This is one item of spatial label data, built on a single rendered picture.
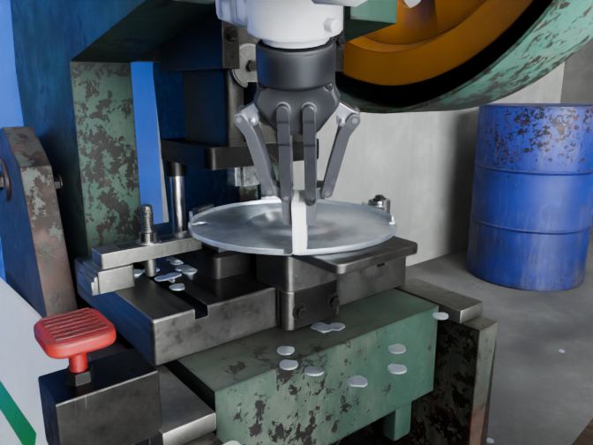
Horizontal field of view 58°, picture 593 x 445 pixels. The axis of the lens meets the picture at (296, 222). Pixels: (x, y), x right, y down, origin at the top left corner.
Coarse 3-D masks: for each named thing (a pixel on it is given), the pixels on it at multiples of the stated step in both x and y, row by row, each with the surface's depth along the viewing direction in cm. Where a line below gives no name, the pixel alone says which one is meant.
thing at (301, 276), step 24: (408, 240) 68; (264, 264) 74; (288, 264) 70; (312, 264) 62; (336, 264) 59; (360, 264) 61; (288, 288) 71; (312, 288) 74; (336, 288) 77; (288, 312) 72; (312, 312) 74; (336, 312) 78
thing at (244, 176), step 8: (232, 168) 82; (240, 168) 82; (248, 168) 82; (232, 176) 82; (240, 176) 82; (248, 176) 82; (256, 176) 83; (232, 184) 83; (240, 184) 82; (248, 184) 82; (256, 184) 83
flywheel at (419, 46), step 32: (448, 0) 92; (480, 0) 88; (512, 0) 80; (544, 0) 79; (384, 32) 105; (416, 32) 99; (448, 32) 89; (480, 32) 85; (512, 32) 83; (352, 64) 108; (384, 64) 101; (416, 64) 96; (448, 64) 90; (480, 64) 91
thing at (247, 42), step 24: (240, 48) 69; (192, 72) 77; (216, 72) 72; (240, 72) 70; (192, 96) 78; (216, 96) 73; (240, 96) 72; (192, 120) 79; (216, 120) 74; (264, 120) 71; (216, 144) 74; (240, 144) 73
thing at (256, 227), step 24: (216, 216) 80; (240, 216) 80; (264, 216) 77; (336, 216) 80; (360, 216) 80; (384, 216) 80; (216, 240) 68; (240, 240) 68; (264, 240) 68; (288, 240) 68; (312, 240) 68; (336, 240) 68; (360, 240) 68; (384, 240) 67
